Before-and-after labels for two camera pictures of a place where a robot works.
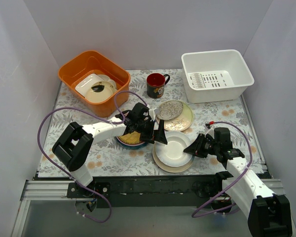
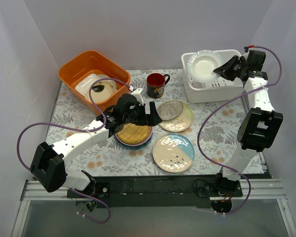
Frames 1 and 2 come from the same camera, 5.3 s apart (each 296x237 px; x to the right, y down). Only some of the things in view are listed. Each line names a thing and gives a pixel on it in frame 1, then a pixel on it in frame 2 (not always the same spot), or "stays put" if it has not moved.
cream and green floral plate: (181, 122) stays put
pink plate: (128, 143) stays put
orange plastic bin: (94, 62) stays put
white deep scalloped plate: (172, 154) -> (201, 64)
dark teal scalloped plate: (130, 147) stays put
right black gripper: (200, 147) -> (236, 68)
